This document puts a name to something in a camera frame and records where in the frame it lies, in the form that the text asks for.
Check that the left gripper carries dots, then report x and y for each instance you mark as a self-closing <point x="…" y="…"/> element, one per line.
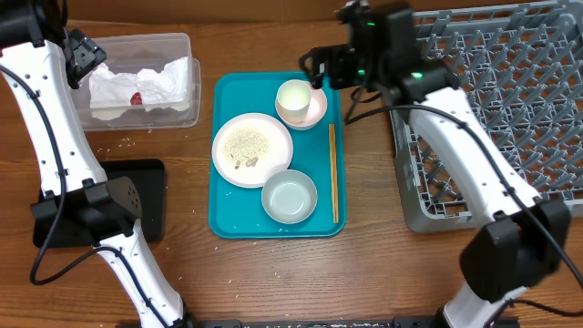
<point x="88" y="55"/>

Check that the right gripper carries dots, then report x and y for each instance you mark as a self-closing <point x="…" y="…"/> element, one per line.
<point x="324" y="56"/>

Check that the white cup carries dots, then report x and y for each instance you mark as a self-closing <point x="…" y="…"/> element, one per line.
<point x="293" y="100"/>

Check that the white napkin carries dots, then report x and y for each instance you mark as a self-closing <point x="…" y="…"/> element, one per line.
<point x="109" y="91"/>

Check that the red snack wrapper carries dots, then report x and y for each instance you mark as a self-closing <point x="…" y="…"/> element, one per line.
<point x="136" y="99"/>

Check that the grey bowl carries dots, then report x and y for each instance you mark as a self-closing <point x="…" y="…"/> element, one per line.
<point x="289" y="197"/>

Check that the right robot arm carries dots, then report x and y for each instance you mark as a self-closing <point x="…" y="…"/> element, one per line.
<point x="519" y="237"/>

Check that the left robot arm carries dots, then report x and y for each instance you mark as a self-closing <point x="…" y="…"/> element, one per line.
<point x="34" y="66"/>

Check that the clear plastic waste bin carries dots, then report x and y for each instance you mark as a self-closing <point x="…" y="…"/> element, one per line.
<point x="129" y="54"/>

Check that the grey dishwasher rack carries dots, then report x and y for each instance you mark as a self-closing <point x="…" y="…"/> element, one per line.
<point x="521" y="68"/>

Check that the left wooden chopstick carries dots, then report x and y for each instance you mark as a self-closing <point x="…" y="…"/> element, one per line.
<point x="331" y="173"/>

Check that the wooden chopstick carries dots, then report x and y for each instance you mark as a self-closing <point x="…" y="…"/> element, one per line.
<point x="331" y="173"/>
<point x="337" y="184"/>

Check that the large white plate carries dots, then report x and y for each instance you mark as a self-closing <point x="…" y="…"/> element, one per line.
<point x="250" y="148"/>

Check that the right wooden chopstick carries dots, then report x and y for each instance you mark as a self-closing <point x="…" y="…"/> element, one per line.
<point x="337" y="184"/>

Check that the black plastic tray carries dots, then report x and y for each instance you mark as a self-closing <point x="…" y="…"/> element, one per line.
<point x="103" y="210"/>

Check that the teal serving tray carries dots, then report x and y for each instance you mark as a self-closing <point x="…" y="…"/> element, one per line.
<point x="237" y="213"/>

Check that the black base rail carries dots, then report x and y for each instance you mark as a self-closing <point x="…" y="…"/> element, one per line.
<point x="396" y="322"/>

